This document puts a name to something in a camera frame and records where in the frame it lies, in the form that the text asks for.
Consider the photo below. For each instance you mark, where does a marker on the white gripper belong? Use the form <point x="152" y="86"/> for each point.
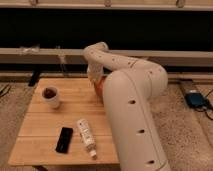
<point x="94" y="74"/>

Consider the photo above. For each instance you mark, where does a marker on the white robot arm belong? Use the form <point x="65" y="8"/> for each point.
<point x="128" y="85"/>

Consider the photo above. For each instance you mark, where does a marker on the wooden table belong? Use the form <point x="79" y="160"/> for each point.
<point x="36" y="141"/>

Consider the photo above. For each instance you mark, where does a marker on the white cup with brown inside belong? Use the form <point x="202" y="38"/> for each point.
<point x="51" y="96"/>

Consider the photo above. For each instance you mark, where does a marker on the black bench leg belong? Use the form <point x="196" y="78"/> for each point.
<point x="35" y="76"/>

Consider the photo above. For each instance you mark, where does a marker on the white tube bottle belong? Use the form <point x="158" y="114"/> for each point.
<point x="87" y="137"/>

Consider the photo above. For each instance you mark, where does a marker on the black remote control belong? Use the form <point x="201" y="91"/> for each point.
<point x="64" y="140"/>

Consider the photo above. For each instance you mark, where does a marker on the blue box device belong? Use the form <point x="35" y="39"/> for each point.
<point x="195" y="100"/>

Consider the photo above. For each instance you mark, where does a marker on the long white bench rail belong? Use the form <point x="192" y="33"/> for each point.
<point x="75" y="56"/>

